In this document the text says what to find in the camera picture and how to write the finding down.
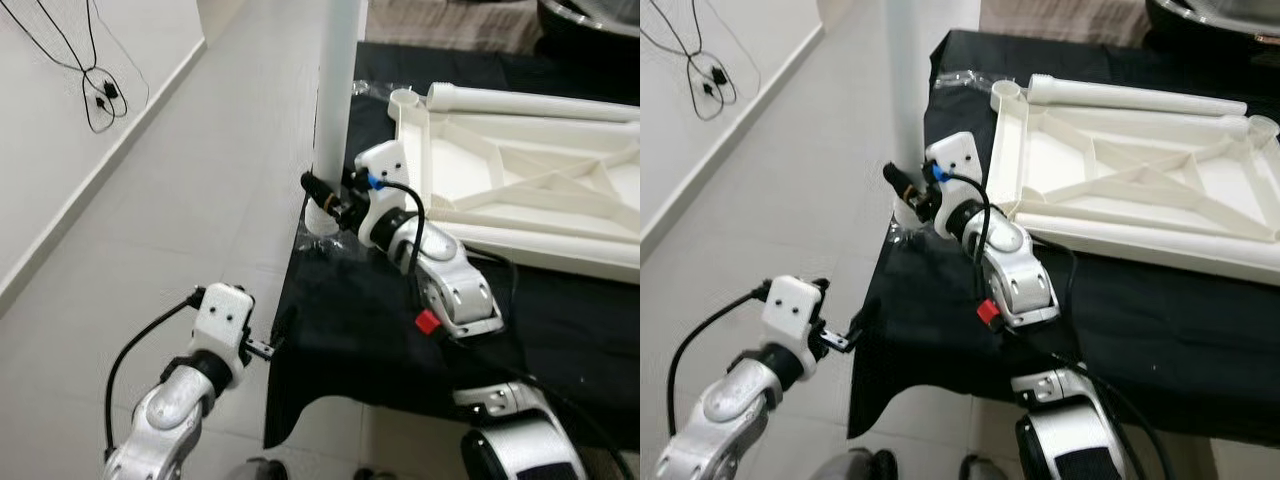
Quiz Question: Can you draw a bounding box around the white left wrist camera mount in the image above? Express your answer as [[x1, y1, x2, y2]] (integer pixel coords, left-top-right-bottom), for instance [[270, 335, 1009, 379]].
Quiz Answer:
[[760, 275, 826, 376], [190, 284, 253, 386]]

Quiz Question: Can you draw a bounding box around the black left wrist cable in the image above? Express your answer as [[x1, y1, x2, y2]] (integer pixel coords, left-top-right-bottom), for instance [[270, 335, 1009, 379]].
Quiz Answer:
[[667, 283, 773, 406], [103, 288, 206, 463]]

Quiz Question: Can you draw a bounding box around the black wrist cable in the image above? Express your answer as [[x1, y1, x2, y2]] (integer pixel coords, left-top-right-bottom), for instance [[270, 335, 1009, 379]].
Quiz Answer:
[[365, 175, 431, 311], [103, 288, 206, 463], [667, 283, 773, 406], [935, 165, 996, 301]]

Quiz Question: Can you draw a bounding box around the brown striped fabric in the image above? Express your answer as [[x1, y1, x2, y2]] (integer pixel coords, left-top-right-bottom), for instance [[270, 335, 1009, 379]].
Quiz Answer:
[[365, 0, 541, 56], [980, 0, 1151, 46]]

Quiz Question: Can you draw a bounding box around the black table cloth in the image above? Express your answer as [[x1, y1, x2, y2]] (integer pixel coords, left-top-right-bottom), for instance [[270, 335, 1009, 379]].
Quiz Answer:
[[848, 28, 1280, 441], [262, 40, 641, 451]]

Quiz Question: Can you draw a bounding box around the black wall power cable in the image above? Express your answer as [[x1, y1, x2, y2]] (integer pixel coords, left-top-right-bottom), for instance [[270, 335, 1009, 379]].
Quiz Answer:
[[0, 0, 151, 136], [648, 0, 741, 123]]

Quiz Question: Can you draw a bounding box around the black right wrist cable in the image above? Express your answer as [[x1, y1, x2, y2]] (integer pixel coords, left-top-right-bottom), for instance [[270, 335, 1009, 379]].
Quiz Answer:
[[935, 165, 996, 301], [365, 175, 431, 311]]

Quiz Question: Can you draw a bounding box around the white plastic table top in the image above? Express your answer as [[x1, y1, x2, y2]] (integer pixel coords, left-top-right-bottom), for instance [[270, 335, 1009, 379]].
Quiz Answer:
[[985, 80, 1280, 286], [388, 88, 641, 284]]

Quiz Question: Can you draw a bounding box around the clear plastic wrap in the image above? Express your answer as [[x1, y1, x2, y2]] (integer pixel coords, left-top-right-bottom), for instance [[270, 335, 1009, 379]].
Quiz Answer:
[[350, 75, 401, 101], [935, 70, 996, 96]]

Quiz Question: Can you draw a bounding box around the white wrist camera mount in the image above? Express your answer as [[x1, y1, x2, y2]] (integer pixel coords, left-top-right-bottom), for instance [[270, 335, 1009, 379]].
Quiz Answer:
[[760, 275, 826, 376], [190, 284, 253, 386], [355, 140, 413, 249], [925, 132, 986, 241]]

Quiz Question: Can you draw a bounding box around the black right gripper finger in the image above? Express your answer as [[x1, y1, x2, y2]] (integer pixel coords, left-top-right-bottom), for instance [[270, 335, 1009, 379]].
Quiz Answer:
[[302, 170, 351, 208], [883, 162, 931, 204]]

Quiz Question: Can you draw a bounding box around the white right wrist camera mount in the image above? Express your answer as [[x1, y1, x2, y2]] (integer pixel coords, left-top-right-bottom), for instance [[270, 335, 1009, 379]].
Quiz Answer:
[[355, 140, 413, 249], [925, 132, 986, 241]]

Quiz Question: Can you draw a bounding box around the black glossy round object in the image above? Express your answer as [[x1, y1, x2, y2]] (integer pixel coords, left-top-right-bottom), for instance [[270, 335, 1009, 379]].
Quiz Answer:
[[535, 0, 641, 41], [1145, 0, 1280, 46]]

